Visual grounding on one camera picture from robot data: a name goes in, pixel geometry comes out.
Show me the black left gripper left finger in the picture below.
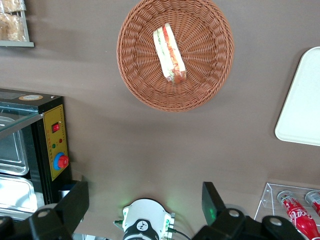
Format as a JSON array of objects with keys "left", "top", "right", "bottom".
[{"left": 0, "top": 180, "right": 90, "bottom": 240}]

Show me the clear acrylic bottle rack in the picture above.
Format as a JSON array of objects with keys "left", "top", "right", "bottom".
[{"left": 253, "top": 182, "right": 320, "bottom": 240}]

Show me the clear bag of crackers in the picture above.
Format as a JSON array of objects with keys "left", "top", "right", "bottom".
[
  {"left": 0, "top": 0, "right": 27, "bottom": 13},
  {"left": 0, "top": 12, "right": 27, "bottom": 43}
]

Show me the triangle sandwich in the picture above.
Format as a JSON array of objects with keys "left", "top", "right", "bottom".
[{"left": 152, "top": 22, "right": 188, "bottom": 85}]

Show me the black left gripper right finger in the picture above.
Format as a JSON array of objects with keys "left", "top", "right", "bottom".
[{"left": 192, "top": 181, "right": 307, "bottom": 240}]

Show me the red cola bottle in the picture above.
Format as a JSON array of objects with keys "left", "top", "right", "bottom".
[
  {"left": 276, "top": 190, "right": 320, "bottom": 240},
  {"left": 304, "top": 190, "right": 320, "bottom": 217}
]

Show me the cream plastic serving tray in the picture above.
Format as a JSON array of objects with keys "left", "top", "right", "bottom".
[{"left": 274, "top": 46, "right": 320, "bottom": 147}]

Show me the black food warmer cabinet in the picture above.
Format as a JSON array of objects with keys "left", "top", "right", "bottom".
[{"left": 0, "top": 87, "right": 73, "bottom": 222}]

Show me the stainless steel pan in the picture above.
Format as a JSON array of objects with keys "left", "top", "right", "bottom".
[
  {"left": 0, "top": 174, "right": 39, "bottom": 221},
  {"left": 0, "top": 116, "right": 30, "bottom": 176}
]

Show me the round brown wicker basket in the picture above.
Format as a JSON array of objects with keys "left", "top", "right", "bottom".
[{"left": 116, "top": 0, "right": 235, "bottom": 113}]

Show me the grey wire snack tray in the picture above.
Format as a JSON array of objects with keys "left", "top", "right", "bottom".
[{"left": 0, "top": 0, "right": 35, "bottom": 48}]

